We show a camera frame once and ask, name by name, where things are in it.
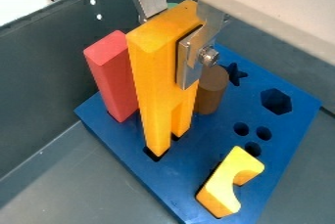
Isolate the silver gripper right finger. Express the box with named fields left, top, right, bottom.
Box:
left=175, top=1, right=230, bottom=90

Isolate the orange double-square block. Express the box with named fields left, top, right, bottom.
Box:
left=125, top=0, right=199, bottom=157

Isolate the blue shape-sorting board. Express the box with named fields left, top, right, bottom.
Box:
left=74, top=45, right=320, bottom=224

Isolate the green cylinder peg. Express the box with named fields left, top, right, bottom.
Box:
left=167, top=3, right=178, bottom=9

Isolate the brown cylinder peg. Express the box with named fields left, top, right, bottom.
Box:
left=194, top=66, right=229, bottom=114

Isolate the red rectangular block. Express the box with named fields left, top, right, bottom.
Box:
left=82, top=30, right=139, bottom=122

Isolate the yellow arch-shaped block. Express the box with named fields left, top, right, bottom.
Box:
left=195, top=146, right=263, bottom=218

